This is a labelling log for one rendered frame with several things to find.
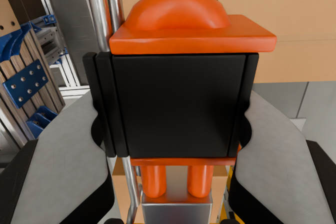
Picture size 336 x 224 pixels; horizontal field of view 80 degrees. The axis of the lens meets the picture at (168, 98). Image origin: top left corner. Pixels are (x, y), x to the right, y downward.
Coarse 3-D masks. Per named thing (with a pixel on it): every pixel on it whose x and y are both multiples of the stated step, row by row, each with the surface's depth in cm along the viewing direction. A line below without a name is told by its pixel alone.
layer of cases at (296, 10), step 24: (240, 0) 76; (264, 0) 76; (288, 0) 76; (312, 0) 76; (264, 24) 81; (288, 24) 81; (312, 24) 81; (288, 48) 86; (312, 48) 86; (264, 72) 92; (288, 72) 92; (312, 72) 92
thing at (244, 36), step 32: (128, 32) 9; (160, 32) 9; (192, 32) 9; (224, 32) 9; (256, 32) 9; (128, 64) 9; (160, 64) 9; (192, 64) 9; (224, 64) 9; (256, 64) 9; (128, 96) 10; (160, 96) 10; (192, 96) 10; (224, 96) 10; (128, 128) 11; (160, 128) 11; (192, 128) 11; (224, 128) 11; (160, 160) 13; (192, 160) 13; (224, 160) 13
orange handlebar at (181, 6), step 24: (144, 0) 10; (168, 0) 9; (192, 0) 9; (216, 0) 10; (144, 24) 10; (168, 24) 10; (192, 24) 10; (216, 24) 10; (144, 168) 16; (192, 168) 16; (144, 192) 18; (192, 192) 17
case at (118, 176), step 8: (120, 160) 74; (120, 168) 71; (216, 168) 72; (224, 168) 72; (112, 176) 69; (120, 176) 69; (136, 176) 69; (216, 176) 69; (224, 176) 69; (120, 184) 72; (216, 184) 72; (224, 184) 71; (120, 192) 74; (128, 192) 74; (216, 192) 74; (120, 200) 77; (128, 200) 77; (216, 200) 77; (120, 208) 80; (128, 208) 80; (216, 208) 80; (136, 216) 83; (216, 216) 83
